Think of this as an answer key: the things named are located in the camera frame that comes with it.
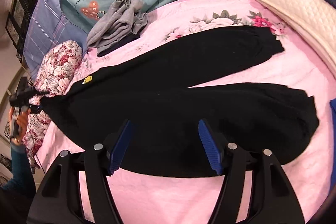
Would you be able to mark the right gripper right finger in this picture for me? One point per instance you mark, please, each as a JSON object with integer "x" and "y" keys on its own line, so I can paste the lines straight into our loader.
{"x": 272, "y": 198}

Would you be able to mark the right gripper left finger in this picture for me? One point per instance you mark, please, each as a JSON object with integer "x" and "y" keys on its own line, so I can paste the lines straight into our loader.
{"x": 59, "y": 198}

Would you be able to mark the black pants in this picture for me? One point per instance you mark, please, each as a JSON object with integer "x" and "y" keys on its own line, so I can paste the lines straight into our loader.
{"x": 165, "y": 92}

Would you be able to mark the teal sleeved left forearm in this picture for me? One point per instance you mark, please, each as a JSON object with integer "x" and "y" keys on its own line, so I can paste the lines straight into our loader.
{"x": 18, "y": 193}

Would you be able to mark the person's left hand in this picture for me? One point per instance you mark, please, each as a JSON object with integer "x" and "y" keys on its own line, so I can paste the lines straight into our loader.
{"x": 21, "y": 121}

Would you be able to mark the red floral pillow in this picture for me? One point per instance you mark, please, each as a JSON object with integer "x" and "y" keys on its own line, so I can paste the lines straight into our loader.
{"x": 54, "y": 76}

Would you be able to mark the blue plaid pillow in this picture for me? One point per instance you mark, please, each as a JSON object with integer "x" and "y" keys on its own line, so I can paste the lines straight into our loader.
{"x": 48, "y": 28}

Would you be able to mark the pink floral bed sheet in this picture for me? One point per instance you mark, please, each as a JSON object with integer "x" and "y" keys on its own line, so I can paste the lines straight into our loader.
{"x": 150, "y": 199}

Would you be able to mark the grey folded garment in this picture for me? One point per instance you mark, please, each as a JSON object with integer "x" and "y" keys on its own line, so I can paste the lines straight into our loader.
{"x": 123, "y": 18}

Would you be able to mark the cream quilted pillow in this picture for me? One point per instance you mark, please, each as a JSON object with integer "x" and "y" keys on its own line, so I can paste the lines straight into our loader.
{"x": 313, "y": 20}

